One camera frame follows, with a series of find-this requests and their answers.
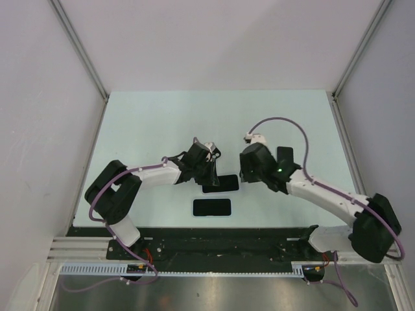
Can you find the left aluminium frame post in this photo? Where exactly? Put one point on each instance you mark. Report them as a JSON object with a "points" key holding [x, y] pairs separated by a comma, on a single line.
{"points": [[78, 47]]}

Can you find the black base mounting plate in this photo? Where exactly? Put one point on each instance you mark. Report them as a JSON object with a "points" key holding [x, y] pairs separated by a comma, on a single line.
{"points": [[193, 264]]}

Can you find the blue-edged black phone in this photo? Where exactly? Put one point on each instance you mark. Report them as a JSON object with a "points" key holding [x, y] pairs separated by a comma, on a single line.
{"points": [[212, 207]]}

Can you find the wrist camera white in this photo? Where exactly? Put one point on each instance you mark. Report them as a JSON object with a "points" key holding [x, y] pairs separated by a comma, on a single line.
{"points": [[211, 147], [252, 138]]}

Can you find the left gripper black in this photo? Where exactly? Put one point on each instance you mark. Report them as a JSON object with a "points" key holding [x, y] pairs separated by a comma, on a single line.
{"points": [[211, 179]]}

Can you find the aluminium frame post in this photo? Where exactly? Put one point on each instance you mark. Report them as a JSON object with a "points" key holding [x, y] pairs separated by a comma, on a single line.
{"points": [[78, 47], [363, 44]]}

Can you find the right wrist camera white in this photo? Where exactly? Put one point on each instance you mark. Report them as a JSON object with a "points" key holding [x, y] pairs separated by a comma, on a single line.
{"points": [[252, 138]]}

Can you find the right aluminium frame post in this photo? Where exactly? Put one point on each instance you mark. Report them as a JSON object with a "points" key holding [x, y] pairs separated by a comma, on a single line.
{"points": [[363, 44]]}

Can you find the light blue phone case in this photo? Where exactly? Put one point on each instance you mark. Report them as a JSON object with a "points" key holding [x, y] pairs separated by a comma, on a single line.
{"points": [[194, 208]]}

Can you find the right side aluminium rail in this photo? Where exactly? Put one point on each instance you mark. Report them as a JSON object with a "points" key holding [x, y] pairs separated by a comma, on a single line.
{"points": [[346, 145]]}

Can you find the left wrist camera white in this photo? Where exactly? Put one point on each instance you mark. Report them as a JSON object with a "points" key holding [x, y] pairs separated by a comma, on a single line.
{"points": [[211, 147]]}

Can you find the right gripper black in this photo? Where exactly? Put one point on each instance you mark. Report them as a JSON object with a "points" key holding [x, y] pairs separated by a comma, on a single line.
{"points": [[244, 174]]}

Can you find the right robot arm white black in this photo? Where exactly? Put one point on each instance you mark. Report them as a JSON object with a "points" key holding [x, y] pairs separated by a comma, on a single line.
{"points": [[370, 222]]}

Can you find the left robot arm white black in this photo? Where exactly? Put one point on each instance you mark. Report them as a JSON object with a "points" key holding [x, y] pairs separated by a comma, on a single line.
{"points": [[113, 192]]}

